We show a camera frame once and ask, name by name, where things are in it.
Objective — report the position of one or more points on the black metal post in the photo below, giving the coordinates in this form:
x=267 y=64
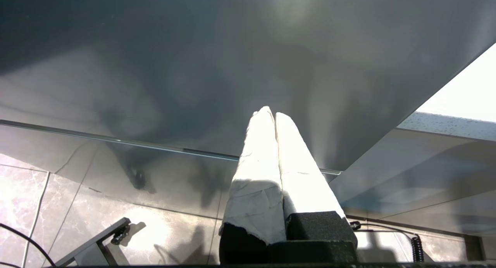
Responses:
x=474 y=248

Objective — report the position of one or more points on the glossy grey kick panel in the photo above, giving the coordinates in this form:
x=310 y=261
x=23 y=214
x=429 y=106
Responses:
x=174 y=179

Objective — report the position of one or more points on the grey under-counter cabinet front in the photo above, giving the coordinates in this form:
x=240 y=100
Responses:
x=426 y=171

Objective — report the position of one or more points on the black metal stand leg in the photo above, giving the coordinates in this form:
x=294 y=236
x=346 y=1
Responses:
x=89 y=246

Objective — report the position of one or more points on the grey tall cabinet door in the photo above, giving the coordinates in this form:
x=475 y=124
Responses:
x=193 y=47

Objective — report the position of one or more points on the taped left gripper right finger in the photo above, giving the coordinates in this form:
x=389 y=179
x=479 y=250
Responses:
x=306 y=190

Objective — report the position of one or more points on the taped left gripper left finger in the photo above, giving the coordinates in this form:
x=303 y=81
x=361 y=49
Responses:
x=255 y=190

